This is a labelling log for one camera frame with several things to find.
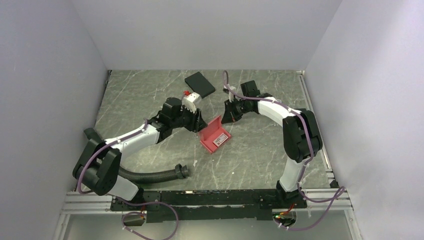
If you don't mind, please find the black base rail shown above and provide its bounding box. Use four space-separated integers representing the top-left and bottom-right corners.
110 189 307 223

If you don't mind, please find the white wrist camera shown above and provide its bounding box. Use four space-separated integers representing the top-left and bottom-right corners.
181 91 202 114
222 85 237 102

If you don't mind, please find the black flat box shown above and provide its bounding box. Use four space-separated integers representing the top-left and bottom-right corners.
184 71 216 99

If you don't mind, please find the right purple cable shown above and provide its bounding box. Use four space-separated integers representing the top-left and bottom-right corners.
222 70 347 232

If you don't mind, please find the small red white box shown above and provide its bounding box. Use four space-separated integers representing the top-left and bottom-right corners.
212 133 230 148

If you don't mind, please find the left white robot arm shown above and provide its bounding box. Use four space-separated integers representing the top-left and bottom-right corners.
72 92 207 210

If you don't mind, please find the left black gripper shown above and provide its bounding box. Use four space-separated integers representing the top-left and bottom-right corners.
171 103 208 133

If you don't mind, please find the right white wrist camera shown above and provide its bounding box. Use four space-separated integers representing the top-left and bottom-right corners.
222 85 237 102

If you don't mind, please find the purple cable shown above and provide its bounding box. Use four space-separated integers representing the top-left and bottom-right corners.
76 119 180 240
222 70 347 232

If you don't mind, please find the black corrugated hose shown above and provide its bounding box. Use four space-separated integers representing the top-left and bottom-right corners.
83 127 190 185

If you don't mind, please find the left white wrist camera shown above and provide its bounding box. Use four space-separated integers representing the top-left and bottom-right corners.
181 91 202 114

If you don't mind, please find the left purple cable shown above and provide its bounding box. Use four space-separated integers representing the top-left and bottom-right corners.
76 119 180 240

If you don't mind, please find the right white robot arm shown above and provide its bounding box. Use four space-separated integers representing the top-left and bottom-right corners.
221 79 323 208

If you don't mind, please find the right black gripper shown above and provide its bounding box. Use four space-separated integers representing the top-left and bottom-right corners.
221 98 249 125

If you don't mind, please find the aluminium frame rail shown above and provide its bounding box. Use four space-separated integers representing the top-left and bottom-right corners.
53 143 361 240

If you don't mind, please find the red paper box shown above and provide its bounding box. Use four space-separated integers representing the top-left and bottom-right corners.
198 116 232 154

